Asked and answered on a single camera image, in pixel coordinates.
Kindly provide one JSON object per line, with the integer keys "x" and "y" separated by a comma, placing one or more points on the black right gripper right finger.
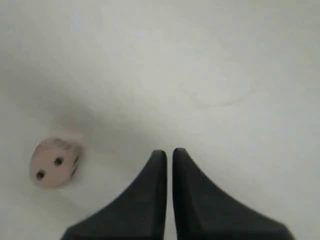
{"x": 203, "y": 211}

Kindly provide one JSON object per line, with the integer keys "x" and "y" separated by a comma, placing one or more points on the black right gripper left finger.
{"x": 139, "y": 213}

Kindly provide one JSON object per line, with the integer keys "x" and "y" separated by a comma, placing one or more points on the wooden die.
{"x": 54, "y": 162}

